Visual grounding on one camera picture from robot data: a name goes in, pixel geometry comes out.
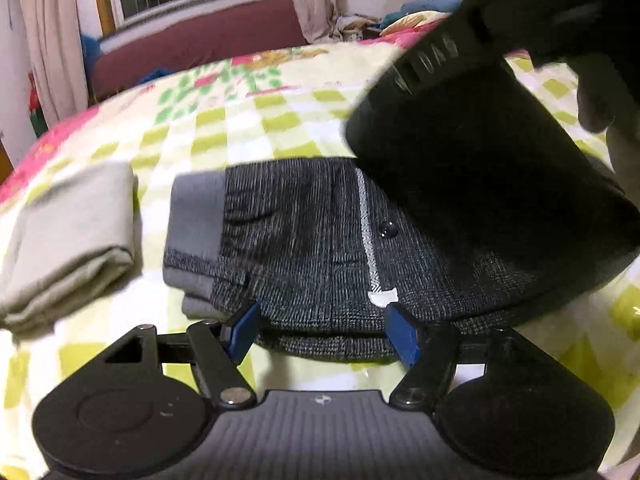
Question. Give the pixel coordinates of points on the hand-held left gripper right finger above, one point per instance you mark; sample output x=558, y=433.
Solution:
x=402, y=332

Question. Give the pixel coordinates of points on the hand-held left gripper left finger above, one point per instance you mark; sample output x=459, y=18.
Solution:
x=245, y=327

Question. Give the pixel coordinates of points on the dark grey knit pants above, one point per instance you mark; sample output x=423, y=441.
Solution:
x=300, y=240

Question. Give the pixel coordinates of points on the person's right hand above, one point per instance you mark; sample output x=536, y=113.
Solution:
x=597, y=102

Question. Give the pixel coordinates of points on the yellow printed cloth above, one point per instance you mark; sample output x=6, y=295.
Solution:
x=410, y=22

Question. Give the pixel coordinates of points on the blue blanket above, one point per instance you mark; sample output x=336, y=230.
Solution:
x=425, y=7

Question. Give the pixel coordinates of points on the white box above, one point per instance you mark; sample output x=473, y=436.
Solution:
x=402, y=1

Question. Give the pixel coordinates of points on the cluttered bedside table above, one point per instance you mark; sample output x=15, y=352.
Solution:
x=360, y=27

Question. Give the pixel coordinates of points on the beige folded cloth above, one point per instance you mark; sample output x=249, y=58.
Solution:
x=70, y=240

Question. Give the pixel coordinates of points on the green checked blanket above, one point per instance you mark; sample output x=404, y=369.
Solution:
x=280, y=130

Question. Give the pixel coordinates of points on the beige curtain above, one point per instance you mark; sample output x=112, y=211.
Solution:
x=315, y=0
x=52, y=40

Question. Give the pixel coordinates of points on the pink cartoon printed bedsheet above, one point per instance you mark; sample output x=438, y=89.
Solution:
x=215, y=80

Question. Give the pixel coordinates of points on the blue fabric item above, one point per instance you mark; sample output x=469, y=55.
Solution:
x=155, y=76
x=91, y=55

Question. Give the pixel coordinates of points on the red green bag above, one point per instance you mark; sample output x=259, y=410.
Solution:
x=37, y=105

